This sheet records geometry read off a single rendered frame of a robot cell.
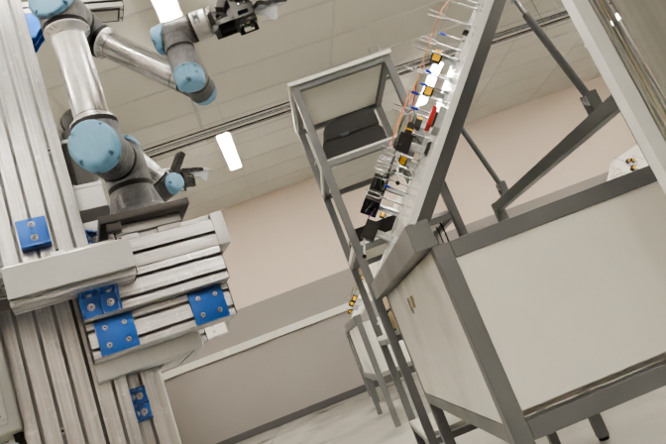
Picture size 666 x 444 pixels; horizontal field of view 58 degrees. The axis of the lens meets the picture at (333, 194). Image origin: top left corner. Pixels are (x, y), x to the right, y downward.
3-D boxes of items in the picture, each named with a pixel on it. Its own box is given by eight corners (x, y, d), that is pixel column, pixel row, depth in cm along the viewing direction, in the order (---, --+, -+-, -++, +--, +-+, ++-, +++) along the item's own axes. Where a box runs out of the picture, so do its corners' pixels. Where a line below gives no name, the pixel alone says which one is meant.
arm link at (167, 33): (165, 63, 160) (155, 37, 162) (203, 49, 160) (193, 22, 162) (154, 50, 152) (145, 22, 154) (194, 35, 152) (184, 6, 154)
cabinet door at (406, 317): (452, 403, 181) (401, 279, 190) (424, 392, 234) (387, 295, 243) (458, 401, 181) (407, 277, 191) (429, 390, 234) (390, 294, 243)
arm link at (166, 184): (86, 88, 216) (191, 177, 233) (72, 104, 223) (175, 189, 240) (68, 106, 208) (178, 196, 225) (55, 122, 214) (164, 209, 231)
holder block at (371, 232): (383, 267, 195) (354, 256, 195) (394, 231, 198) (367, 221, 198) (384, 264, 190) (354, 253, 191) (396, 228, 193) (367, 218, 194)
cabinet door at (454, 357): (499, 425, 128) (426, 252, 137) (450, 404, 181) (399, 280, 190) (510, 420, 128) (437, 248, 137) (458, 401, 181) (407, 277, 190)
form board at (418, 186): (377, 284, 249) (372, 282, 249) (452, 71, 273) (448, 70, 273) (415, 225, 134) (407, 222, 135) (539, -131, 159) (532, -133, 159)
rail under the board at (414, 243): (415, 253, 133) (403, 226, 134) (377, 299, 247) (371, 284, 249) (438, 245, 133) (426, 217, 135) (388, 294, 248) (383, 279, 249)
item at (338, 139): (327, 162, 274) (312, 124, 279) (326, 176, 297) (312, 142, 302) (388, 140, 278) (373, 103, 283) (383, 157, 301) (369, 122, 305)
